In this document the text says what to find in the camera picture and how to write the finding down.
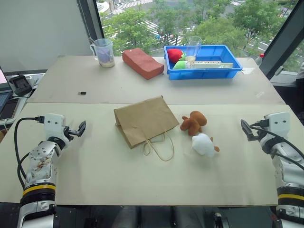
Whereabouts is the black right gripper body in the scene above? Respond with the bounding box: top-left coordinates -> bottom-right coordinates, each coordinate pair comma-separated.
248,129 -> 265,143

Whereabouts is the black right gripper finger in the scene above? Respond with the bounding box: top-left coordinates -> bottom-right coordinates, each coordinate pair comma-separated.
246,123 -> 257,142
240,119 -> 250,137

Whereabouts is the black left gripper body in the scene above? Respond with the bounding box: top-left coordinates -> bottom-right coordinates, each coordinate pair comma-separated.
62,126 -> 78,143

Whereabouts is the white plush toy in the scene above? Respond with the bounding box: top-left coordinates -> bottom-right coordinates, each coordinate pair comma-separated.
190,133 -> 220,158

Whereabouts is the brown plush toy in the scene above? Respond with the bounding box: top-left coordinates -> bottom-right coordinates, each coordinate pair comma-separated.
180,110 -> 208,136

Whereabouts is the dark tablet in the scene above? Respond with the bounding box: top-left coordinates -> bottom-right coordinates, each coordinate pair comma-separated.
0,98 -> 20,121

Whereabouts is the blue plastic bin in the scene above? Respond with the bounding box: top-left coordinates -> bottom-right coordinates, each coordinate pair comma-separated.
163,45 -> 244,81

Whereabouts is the plastic bottle with red cap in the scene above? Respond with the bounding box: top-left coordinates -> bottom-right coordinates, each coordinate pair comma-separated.
254,53 -> 266,67

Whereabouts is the black charger dock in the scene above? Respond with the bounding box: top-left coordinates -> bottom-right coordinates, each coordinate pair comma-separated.
9,74 -> 33,96

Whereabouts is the white flat box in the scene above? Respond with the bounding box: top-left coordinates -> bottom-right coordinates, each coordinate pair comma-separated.
190,60 -> 234,70

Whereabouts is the laptop computer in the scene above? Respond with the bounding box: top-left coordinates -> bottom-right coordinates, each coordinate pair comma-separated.
0,68 -> 13,114

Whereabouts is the clear plastic measuring cup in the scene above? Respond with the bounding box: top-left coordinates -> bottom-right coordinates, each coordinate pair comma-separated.
89,38 -> 116,68

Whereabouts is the red brick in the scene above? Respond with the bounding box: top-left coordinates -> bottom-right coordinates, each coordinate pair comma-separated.
122,47 -> 165,81

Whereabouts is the green plush toy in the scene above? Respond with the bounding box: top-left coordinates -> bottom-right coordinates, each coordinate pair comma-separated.
172,60 -> 191,70

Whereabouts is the clear glass cup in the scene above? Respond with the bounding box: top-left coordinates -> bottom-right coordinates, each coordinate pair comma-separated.
185,36 -> 203,64

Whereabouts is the red plush strawberry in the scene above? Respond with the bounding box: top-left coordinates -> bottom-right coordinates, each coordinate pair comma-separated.
166,48 -> 185,64

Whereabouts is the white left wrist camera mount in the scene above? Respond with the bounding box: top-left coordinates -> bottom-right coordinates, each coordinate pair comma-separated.
43,113 -> 67,143

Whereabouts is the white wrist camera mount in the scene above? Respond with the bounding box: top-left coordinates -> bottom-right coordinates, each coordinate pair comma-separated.
43,113 -> 67,143
263,112 -> 291,143

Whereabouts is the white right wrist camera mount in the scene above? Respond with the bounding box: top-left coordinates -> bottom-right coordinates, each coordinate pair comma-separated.
263,112 -> 291,143

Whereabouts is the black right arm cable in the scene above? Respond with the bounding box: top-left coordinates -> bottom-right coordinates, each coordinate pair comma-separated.
249,121 -> 304,172

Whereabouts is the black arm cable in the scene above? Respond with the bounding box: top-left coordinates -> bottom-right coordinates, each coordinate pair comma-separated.
249,121 -> 304,172
14,115 -> 46,190

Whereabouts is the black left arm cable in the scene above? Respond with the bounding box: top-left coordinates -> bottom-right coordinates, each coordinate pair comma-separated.
14,115 -> 46,190

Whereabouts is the brown paper bag with handles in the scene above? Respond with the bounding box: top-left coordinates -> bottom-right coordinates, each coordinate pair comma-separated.
114,95 -> 180,162

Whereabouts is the dark window frame post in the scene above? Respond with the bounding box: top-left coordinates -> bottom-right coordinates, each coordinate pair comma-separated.
263,0 -> 304,81

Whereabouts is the grey window frame post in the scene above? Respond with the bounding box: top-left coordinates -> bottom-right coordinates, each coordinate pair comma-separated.
76,0 -> 105,56

